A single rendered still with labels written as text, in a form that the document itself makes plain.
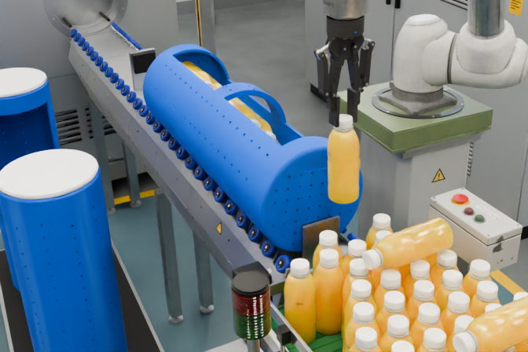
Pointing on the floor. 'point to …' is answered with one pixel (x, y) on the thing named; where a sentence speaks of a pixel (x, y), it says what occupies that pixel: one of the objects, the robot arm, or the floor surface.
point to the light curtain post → (204, 2)
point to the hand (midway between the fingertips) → (343, 108)
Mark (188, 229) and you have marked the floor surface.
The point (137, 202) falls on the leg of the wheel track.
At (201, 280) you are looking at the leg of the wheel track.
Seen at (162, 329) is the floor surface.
